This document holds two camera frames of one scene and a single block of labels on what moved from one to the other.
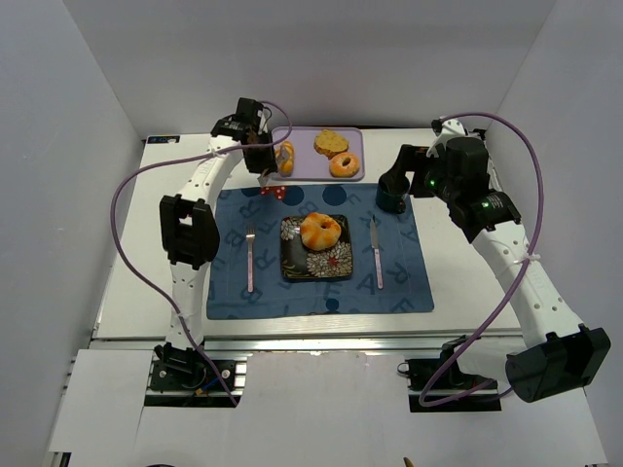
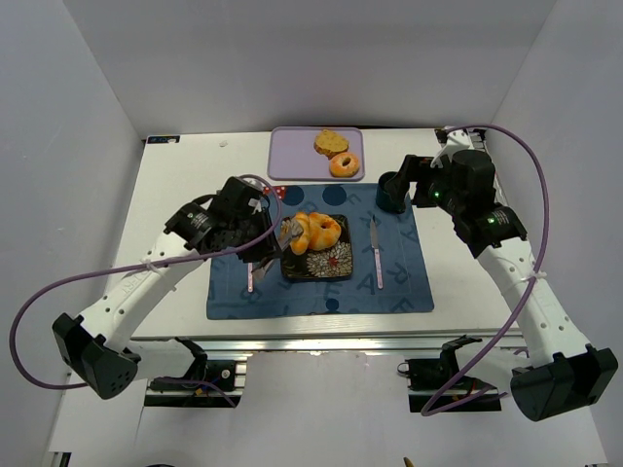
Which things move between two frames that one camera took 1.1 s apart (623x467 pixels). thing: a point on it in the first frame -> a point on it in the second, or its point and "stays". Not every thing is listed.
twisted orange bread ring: x=318 y=232 stays
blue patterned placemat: x=389 y=274 stays
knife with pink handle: x=377 y=252 stays
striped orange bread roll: x=284 y=159 -> x=300 y=244
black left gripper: x=263 y=162 -> x=266 y=244
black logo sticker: x=163 y=139 stays
